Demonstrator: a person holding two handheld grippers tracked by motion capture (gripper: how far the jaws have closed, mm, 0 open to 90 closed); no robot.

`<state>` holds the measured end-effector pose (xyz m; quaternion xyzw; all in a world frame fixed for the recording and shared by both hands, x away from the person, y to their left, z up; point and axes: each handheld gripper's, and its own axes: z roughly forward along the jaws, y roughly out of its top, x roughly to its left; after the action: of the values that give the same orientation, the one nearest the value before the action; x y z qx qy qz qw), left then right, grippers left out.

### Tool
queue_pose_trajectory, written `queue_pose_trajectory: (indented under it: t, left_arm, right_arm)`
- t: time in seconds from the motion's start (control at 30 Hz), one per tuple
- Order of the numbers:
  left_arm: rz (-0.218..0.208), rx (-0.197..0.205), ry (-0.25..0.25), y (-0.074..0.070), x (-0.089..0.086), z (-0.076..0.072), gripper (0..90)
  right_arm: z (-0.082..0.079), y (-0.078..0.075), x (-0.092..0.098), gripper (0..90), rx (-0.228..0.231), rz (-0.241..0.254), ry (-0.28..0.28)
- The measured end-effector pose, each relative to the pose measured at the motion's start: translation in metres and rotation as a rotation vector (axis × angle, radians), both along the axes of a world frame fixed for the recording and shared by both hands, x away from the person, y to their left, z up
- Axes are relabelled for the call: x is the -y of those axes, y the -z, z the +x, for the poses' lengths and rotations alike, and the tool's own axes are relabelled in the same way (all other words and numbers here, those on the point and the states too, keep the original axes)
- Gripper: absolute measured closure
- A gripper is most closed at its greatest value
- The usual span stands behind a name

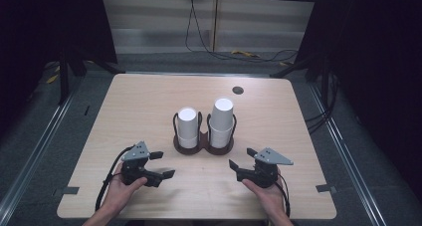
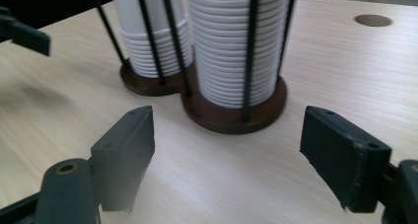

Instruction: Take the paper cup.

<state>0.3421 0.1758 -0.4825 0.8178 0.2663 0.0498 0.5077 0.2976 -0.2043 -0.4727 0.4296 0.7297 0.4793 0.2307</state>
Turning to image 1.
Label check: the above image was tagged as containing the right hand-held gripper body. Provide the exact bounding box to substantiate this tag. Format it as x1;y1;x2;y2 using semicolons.
236;147;295;189

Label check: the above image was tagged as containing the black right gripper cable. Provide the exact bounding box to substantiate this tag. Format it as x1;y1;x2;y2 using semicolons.
274;171;292;218

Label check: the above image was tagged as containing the white paper cup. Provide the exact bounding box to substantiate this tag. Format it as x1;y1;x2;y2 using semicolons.
176;107;200;141
177;135;199;150
208;121;234;150
209;97;235;131

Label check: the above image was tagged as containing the metal floor rail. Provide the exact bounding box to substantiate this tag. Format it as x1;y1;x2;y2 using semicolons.
0;90;77;218
308;82;390;226

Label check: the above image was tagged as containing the person's right hand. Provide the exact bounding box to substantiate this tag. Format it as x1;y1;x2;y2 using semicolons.
241;170;287;218

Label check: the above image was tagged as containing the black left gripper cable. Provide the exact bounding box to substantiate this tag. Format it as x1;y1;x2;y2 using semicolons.
95;144;135;212

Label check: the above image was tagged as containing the black metal stand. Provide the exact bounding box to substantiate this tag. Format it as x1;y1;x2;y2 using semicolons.
269;55;332;103
57;45;126;107

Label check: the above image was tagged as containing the black floor cable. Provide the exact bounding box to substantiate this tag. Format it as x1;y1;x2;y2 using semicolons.
184;0;300;64

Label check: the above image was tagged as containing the person's left hand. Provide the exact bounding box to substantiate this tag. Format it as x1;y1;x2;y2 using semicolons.
99;171;148;218

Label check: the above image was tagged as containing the bundle of black cables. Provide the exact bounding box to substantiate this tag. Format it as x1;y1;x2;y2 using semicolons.
304;71;340;134

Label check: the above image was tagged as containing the grey tape strip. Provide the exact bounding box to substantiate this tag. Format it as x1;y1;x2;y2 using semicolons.
315;183;337;194
52;185;81;197

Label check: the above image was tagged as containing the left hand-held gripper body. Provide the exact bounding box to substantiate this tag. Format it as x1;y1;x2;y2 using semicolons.
119;140;157;187

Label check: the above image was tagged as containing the dark brown double cup holder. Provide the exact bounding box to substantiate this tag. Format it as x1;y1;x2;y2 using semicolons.
171;111;238;156

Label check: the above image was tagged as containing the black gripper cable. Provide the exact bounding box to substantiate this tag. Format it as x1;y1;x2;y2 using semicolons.
95;144;135;212
274;171;292;218

